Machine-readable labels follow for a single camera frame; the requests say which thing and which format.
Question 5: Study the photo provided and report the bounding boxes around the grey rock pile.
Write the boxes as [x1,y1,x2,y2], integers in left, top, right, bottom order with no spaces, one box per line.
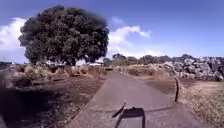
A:
[156,57,224,82]

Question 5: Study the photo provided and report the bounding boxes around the large dark green tree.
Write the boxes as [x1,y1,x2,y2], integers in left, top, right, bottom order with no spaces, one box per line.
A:
[18,4,110,67]

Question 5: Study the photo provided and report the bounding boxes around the dark short post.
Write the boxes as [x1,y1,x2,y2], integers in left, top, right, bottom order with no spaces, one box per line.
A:
[173,77,181,103]

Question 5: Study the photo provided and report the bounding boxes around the grey asphalt path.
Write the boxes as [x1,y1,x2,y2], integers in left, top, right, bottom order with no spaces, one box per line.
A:
[64,70,202,128]

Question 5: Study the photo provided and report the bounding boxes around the dry brown bushes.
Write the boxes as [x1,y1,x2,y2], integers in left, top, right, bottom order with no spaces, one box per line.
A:
[13,63,108,83]

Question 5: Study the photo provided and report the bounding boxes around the row of distant trees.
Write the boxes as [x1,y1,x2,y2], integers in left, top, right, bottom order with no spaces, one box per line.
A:
[102,53,201,67]

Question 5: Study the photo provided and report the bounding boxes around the dark bare ground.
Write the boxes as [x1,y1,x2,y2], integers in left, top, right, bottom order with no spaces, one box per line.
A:
[0,72,108,128]

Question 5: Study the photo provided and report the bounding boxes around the dry yellow grass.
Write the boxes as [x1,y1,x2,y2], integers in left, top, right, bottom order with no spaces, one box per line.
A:
[122,64,224,128]

